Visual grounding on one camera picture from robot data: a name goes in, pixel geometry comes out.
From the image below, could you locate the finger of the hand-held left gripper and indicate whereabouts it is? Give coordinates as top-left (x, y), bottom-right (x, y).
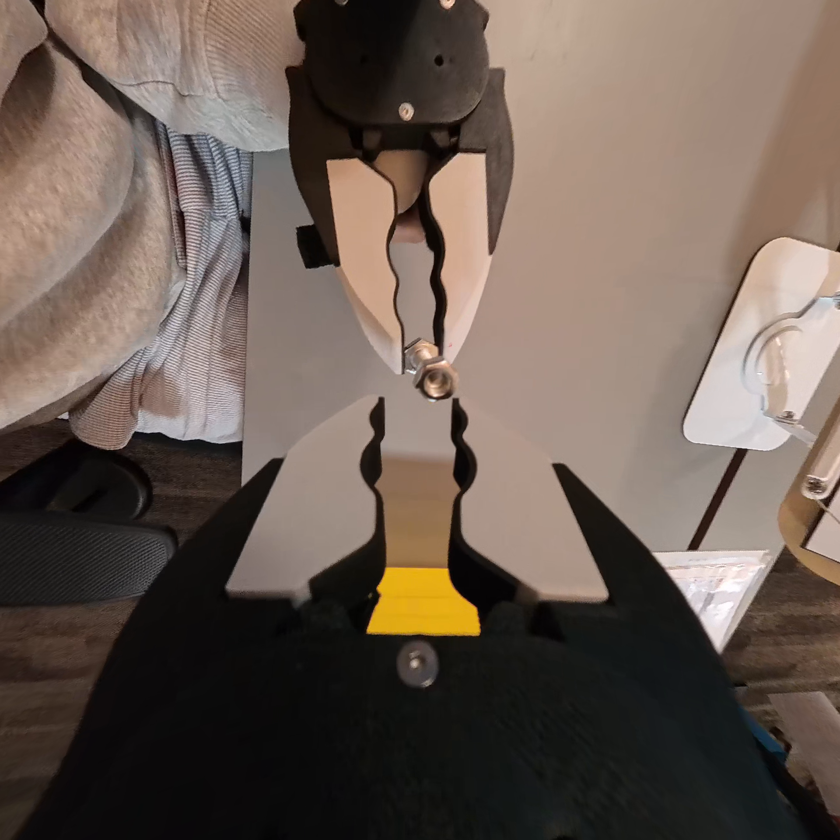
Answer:
top-left (423, 154), bottom-right (492, 362)
top-left (325, 156), bottom-right (408, 376)

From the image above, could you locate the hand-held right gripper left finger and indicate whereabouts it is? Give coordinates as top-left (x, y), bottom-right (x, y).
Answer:
top-left (225, 394), bottom-right (388, 634)

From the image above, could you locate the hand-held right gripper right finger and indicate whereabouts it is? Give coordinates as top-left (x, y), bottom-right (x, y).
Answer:
top-left (448, 399), bottom-right (613, 634)

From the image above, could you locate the yellow plastic bin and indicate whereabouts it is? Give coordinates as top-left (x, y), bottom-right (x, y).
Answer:
top-left (366, 566), bottom-right (481, 636)

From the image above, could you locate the steel hex bolt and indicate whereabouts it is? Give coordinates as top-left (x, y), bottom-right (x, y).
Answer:
top-left (402, 338), bottom-right (447, 378)

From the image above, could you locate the steel hex nut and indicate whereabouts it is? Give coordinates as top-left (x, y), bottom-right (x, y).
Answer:
top-left (408, 357), bottom-right (458, 403)

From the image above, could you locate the grey desk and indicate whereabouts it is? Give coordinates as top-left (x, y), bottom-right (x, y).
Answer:
top-left (241, 0), bottom-right (840, 572)

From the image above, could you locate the laminated paper sheet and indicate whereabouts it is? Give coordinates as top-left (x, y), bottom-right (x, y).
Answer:
top-left (653, 550), bottom-right (772, 655)

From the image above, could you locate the black mesh office chair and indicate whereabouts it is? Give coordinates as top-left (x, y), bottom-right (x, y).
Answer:
top-left (0, 451), bottom-right (179, 608)

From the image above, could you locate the white document stand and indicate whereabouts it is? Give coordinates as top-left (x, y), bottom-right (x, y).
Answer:
top-left (681, 236), bottom-right (840, 500)

